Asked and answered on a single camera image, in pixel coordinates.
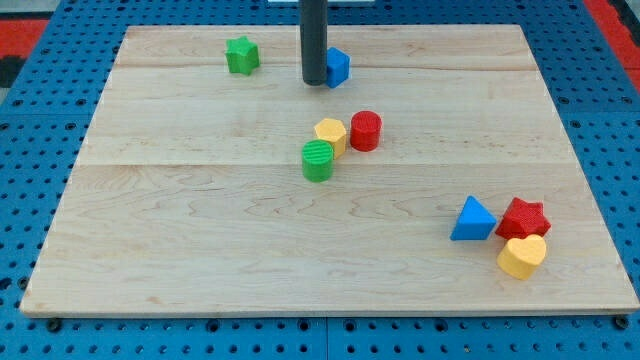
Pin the blue triangle block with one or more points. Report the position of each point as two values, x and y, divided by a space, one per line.
474 222

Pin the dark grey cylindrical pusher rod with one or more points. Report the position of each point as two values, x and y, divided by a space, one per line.
313 40

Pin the green cylinder block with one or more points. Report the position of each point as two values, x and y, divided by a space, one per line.
317 160

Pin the green star block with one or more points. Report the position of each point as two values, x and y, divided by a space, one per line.
242 55

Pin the red star block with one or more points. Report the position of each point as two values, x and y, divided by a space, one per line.
522 218

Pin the yellow heart block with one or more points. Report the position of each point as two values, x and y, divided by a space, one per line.
521 257

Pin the yellow hexagon block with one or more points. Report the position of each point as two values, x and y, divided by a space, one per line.
334 132

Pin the light wooden board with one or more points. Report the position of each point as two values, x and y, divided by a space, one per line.
187 198

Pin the red cylinder block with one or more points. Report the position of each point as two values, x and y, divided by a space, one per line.
365 130

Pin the blue cube block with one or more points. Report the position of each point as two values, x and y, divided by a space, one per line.
338 67

